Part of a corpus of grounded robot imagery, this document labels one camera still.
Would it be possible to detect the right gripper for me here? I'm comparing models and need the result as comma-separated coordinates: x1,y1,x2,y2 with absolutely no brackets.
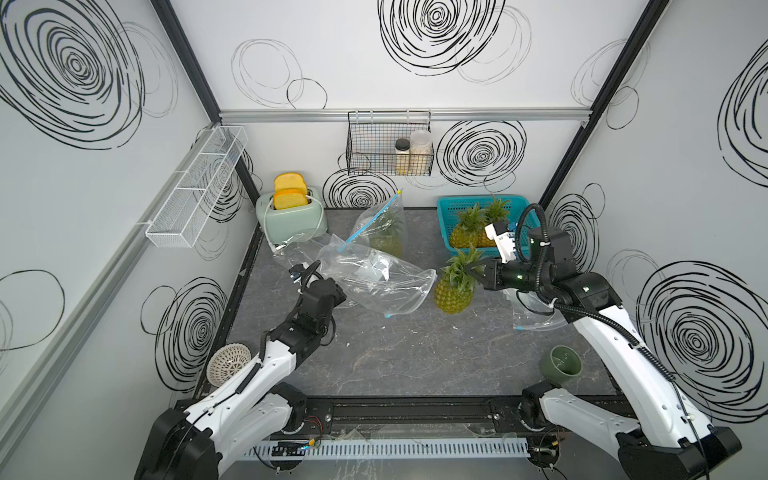
462,254,547,294

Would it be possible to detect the clear zip-top bag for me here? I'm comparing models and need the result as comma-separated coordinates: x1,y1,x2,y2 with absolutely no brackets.
317,235,437,317
502,288,568,332
273,233,335,275

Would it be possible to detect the blue-zip clear bag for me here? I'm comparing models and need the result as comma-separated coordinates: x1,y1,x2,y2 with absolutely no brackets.
343,190,408,258

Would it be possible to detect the yellow pineapple green crown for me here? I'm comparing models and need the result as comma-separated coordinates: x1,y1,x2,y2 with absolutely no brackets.
449,203,485,249

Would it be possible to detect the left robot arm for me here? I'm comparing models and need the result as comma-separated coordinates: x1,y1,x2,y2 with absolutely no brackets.
135,261,346,479

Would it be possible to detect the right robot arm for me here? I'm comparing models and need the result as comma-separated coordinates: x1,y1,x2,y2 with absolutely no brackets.
477,204,742,479

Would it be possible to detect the mint green toaster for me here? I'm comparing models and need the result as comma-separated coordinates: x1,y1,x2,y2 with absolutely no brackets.
255,186,328,246

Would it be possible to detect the teal plastic basket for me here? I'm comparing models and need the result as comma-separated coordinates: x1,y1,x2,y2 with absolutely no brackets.
437,195,540,255

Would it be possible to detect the front yellow toast slice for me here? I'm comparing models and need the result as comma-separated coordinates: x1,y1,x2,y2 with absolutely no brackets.
273,188,309,210

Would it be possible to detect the yellow toast slice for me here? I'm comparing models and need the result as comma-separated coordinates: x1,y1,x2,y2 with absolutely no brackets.
274,172,308,195
273,188,309,210

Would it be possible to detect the green ceramic cup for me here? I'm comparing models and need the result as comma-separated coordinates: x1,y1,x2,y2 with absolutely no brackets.
539,345,583,386

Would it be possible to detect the white woven ball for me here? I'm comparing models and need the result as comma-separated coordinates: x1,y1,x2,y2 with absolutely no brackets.
206,343,252,387

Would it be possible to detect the rear yellow toast slice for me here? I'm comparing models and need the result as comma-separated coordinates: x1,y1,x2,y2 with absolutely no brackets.
274,172,308,195

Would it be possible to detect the white-lid spice jar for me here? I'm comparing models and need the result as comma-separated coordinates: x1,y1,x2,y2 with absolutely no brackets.
409,129,433,176

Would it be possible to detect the dark-lid spice jar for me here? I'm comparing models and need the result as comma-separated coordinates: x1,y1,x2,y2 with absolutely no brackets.
395,138,410,176

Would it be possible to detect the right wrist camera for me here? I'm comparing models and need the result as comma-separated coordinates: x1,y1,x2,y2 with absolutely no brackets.
484,220,517,264

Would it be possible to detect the white toaster cable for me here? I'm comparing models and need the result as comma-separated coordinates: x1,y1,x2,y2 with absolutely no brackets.
261,193,325,256

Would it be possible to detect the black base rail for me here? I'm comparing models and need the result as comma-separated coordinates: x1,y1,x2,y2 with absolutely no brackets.
281,395,557,437

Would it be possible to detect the black wire wall basket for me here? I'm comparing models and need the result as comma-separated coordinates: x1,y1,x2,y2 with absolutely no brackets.
346,110,435,176

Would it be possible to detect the grey slotted cable duct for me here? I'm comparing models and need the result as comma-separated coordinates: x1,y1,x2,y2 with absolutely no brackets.
242,438,530,462

